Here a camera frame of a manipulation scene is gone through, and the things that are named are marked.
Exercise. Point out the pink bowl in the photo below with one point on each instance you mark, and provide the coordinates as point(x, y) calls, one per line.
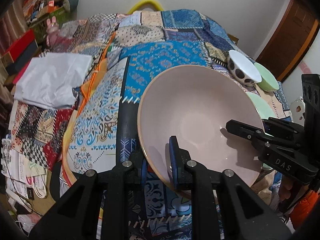
point(195, 110)

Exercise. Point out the white paper shopping bag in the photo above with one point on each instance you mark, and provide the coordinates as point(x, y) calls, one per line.
point(32, 180)

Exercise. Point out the patchwork blanket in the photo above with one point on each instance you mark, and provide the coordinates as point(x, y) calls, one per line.
point(105, 120)

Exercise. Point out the striped brown curtain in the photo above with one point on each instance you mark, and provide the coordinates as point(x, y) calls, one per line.
point(12, 22)

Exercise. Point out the green bowl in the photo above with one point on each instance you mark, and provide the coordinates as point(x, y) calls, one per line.
point(268, 77)

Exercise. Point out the wooden door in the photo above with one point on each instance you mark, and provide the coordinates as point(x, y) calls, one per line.
point(295, 35)

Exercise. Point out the pink rabbit toy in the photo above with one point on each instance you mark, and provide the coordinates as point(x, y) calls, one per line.
point(53, 27)

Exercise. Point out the green plate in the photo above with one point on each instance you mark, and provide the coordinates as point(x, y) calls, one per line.
point(260, 105)

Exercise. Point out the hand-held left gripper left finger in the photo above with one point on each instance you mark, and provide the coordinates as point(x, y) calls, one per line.
point(143, 170)

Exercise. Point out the red box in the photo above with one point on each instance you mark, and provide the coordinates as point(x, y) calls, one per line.
point(22, 42)

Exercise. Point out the person's right hand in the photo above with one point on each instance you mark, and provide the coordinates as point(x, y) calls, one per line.
point(286, 191)

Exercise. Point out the white spotted bowl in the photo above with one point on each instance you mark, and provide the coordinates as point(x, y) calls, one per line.
point(246, 65)

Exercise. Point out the stack of papers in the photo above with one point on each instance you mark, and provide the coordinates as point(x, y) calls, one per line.
point(10, 160)

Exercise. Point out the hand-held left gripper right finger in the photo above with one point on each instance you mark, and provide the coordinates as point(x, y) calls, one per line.
point(173, 155)

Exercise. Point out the wooden bed frame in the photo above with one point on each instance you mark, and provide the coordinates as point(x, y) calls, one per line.
point(233, 39)

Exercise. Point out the dark grey box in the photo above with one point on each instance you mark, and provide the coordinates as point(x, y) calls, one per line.
point(22, 60)

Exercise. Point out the yellow foam tube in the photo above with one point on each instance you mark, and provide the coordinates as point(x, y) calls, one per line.
point(147, 0)

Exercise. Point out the person's right forearm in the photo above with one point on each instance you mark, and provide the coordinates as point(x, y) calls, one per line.
point(307, 212)

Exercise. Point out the white plastic bag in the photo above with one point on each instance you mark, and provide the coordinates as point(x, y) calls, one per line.
point(27, 221)

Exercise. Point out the white folded cloth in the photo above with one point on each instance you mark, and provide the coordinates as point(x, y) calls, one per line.
point(52, 80)

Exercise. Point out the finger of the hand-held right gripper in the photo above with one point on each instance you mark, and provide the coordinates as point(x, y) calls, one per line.
point(285, 127)
point(240, 130)

